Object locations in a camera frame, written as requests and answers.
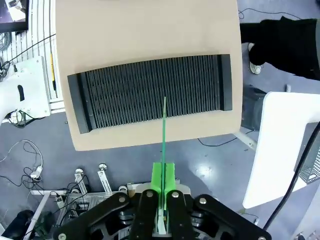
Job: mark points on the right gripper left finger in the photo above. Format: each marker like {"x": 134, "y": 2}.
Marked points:
{"x": 145, "y": 215}

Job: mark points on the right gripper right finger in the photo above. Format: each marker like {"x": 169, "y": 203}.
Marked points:
{"x": 177, "y": 215}

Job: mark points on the green circuit board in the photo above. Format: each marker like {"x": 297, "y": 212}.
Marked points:
{"x": 163, "y": 140}

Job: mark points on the white table leg foot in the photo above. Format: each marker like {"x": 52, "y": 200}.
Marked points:
{"x": 247, "y": 141}

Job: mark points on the white power adapter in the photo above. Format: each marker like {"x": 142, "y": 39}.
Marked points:
{"x": 36, "y": 173}

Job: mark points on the black slotted board rack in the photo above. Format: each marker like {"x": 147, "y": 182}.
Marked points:
{"x": 150, "y": 92}

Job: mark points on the white side table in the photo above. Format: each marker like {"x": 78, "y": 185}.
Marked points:
{"x": 275, "y": 140}

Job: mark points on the black computer case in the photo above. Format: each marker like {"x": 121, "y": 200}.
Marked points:
{"x": 253, "y": 107}

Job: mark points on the grey mesh basket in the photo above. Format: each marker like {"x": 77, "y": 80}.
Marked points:
{"x": 312, "y": 167}

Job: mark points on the person in grey jacket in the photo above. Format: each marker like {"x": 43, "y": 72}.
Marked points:
{"x": 287, "y": 42}

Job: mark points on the black display screen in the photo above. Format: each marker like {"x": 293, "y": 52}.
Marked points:
{"x": 13, "y": 15}

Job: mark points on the aluminium frame stand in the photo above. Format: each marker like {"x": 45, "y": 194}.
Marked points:
{"x": 95, "y": 197}

